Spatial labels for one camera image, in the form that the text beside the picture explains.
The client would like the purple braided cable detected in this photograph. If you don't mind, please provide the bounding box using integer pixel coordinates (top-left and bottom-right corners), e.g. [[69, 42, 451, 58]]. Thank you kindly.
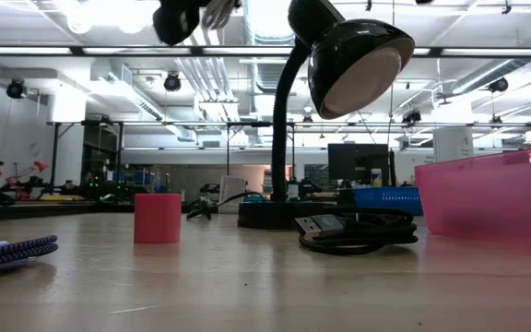
[[0, 234, 59, 278]]

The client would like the black USB cable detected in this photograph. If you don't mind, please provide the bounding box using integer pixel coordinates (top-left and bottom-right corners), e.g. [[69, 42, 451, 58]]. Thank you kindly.
[[291, 206, 419, 257]]

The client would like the pink plastic bin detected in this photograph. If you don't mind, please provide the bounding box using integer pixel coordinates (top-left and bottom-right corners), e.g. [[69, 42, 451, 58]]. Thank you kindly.
[[414, 146, 531, 253]]

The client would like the black gooseneck desk lamp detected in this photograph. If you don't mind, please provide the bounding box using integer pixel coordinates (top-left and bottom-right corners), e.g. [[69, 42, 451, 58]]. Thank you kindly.
[[237, 0, 417, 231]]

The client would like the white printed box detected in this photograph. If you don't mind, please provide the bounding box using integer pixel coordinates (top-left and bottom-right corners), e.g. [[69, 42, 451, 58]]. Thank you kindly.
[[218, 174, 248, 214]]

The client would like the red background object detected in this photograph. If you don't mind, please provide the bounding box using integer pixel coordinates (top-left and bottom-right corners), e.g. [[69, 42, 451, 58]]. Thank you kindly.
[[0, 160, 50, 195]]

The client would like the black computer monitor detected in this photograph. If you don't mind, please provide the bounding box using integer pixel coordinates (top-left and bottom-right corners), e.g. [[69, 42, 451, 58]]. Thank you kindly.
[[327, 143, 391, 188]]

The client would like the small blue plastic basket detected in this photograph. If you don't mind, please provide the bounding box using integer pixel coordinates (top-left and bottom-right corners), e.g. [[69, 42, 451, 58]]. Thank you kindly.
[[351, 185, 423, 217]]

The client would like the white background cabinet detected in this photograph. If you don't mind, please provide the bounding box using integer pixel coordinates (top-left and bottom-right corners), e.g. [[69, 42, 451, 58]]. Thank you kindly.
[[432, 126, 474, 163]]

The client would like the black overhead frame bar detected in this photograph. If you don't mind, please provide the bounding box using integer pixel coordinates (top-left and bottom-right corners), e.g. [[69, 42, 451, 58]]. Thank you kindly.
[[0, 44, 531, 58]]

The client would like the black lamp power cord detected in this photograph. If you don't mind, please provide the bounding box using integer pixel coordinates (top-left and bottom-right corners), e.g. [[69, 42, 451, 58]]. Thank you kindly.
[[185, 191, 266, 221]]

